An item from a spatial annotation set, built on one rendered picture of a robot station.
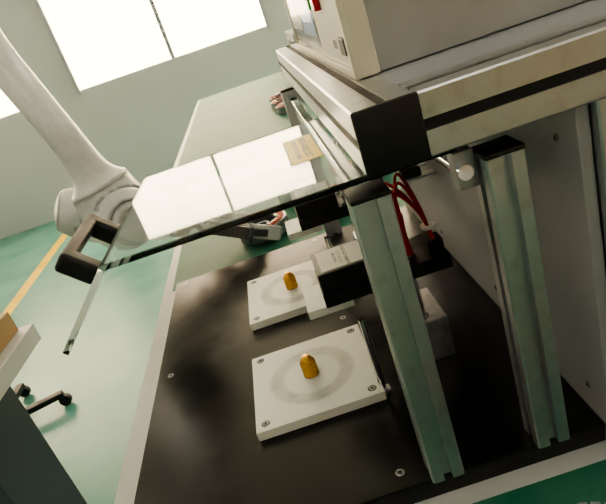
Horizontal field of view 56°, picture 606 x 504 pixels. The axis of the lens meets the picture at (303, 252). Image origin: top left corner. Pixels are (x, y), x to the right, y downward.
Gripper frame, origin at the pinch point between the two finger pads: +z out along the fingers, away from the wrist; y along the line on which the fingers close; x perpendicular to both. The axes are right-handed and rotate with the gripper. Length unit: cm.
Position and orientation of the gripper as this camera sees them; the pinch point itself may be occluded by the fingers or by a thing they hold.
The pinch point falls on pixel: (262, 226)
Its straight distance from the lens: 125.1
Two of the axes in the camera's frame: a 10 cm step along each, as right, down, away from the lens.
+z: 8.8, 0.5, 4.8
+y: 4.5, 2.4, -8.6
